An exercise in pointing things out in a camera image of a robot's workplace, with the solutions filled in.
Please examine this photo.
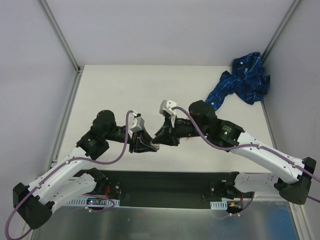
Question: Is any clear nail polish bottle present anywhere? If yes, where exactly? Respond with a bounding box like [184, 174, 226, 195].
[151, 143, 160, 150]

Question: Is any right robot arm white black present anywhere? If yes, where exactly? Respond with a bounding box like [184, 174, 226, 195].
[152, 100, 320, 205]

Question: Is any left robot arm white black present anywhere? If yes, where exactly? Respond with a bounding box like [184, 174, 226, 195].
[12, 110, 159, 230]

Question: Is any mannequin hand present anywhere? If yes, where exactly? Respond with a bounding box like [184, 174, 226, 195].
[180, 136, 193, 142]

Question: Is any blue plaid shirt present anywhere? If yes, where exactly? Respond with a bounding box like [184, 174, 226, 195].
[205, 52, 271, 110]

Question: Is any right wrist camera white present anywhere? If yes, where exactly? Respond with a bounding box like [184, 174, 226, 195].
[159, 100, 177, 128]

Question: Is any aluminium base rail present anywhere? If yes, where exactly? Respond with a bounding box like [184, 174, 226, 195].
[31, 174, 301, 202]

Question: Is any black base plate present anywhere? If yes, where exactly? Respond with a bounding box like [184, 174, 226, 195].
[72, 169, 253, 208]

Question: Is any left white cable duct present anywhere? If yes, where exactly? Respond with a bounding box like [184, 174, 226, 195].
[66, 196, 120, 208]

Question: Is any white cable duct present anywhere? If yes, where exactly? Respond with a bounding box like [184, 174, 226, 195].
[209, 199, 243, 211]
[66, 196, 120, 208]

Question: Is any right white cable duct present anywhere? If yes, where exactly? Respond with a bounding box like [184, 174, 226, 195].
[209, 199, 243, 211]

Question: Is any left aluminium frame post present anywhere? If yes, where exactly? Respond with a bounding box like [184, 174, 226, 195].
[37, 0, 85, 73]

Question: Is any aluminium frame post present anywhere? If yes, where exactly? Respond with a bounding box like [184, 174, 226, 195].
[261, 0, 303, 65]
[37, 0, 85, 73]

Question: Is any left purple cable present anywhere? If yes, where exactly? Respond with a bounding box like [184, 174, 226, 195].
[4, 110, 137, 238]

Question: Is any right aluminium frame post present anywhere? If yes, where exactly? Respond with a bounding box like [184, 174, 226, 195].
[261, 0, 303, 65]

